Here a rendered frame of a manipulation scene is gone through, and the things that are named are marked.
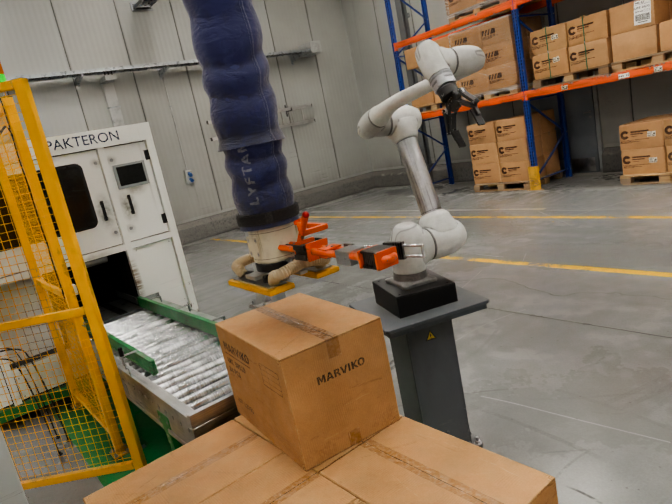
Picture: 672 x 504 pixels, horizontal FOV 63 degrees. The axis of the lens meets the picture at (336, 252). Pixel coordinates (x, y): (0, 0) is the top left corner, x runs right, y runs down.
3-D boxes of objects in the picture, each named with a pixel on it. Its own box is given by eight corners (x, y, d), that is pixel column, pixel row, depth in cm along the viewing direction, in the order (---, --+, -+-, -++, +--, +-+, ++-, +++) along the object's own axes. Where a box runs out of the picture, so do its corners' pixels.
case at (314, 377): (237, 412, 228) (214, 323, 220) (318, 375, 248) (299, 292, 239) (306, 472, 177) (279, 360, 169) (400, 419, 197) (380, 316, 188)
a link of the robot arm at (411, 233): (385, 270, 256) (379, 225, 251) (417, 261, 264) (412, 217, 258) (405, 277, 242) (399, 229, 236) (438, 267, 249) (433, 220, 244)
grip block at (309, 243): (294, 260, 180) (290, 243, 178) (318, 252, 185) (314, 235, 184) (307, 263, 173) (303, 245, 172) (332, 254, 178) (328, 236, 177)
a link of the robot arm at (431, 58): (435, 68, 199) (463, 64, 204) (417, 35, 203) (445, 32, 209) (422, 87, 208) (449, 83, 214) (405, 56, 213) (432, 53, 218)
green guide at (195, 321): (139, 307, 438) (136, 296, 436) (152, 302, 444) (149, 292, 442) (231, 342, 311) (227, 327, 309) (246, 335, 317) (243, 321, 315)
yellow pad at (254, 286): (228, 285, 208) (225, 273, 207) (251, 277, 213) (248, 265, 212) (270, 297, 180) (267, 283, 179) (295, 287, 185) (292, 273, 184)
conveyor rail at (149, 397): (71, 351, 408) (64, 328, 404) (78, 349, 411) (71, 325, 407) (198, 458, 226) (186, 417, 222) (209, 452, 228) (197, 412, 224)
